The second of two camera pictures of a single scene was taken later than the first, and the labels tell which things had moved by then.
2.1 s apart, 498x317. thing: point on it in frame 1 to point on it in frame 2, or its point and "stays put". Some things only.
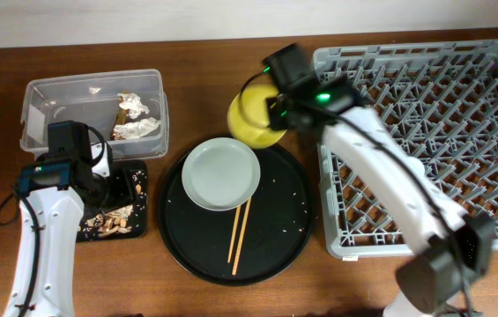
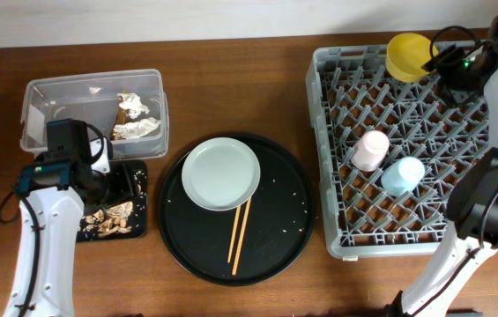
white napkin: x=132 y=102 stays put
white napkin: x=137 y=129 stays put
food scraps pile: x=111 y=222 stays put
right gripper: x=271 y=112 to x=441 y=63
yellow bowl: x=249 y=118 to x=405 y=55
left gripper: x=125 y=190 stays put
